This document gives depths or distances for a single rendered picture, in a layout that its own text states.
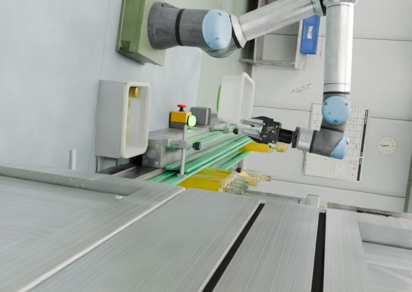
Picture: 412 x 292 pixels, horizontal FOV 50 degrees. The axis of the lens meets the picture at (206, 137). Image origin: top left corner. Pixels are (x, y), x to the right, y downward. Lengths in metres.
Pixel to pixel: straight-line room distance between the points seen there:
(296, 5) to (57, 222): 1.18
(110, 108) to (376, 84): 6.31
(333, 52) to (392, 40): 6.12
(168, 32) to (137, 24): 0.10
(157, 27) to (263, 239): 1.08
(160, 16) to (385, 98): 6.18
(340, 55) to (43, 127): 0.81
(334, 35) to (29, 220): 1.05
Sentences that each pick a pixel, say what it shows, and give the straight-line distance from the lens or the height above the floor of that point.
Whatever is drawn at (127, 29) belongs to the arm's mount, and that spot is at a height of 0.78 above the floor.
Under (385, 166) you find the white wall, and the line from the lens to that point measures 7.44.
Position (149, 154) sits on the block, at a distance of 1.44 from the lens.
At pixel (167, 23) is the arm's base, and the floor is 0.89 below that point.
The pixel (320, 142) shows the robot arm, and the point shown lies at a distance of 1.40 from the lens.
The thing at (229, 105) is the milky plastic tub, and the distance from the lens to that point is 1.40.
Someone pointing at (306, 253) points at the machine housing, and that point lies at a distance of 0.36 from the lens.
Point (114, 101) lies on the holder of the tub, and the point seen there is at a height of 0.80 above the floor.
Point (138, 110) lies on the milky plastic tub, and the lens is 1.42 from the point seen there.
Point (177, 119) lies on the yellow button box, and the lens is 1.83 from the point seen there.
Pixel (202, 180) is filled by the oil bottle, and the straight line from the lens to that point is 1.49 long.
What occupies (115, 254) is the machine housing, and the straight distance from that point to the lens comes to 0.32.
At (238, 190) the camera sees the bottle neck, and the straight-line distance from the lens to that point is 1.48.
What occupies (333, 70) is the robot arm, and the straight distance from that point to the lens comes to 1.29.
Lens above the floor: 1.39
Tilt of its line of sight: 15 degrees down
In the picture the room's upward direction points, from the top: 97 degrees clockwise
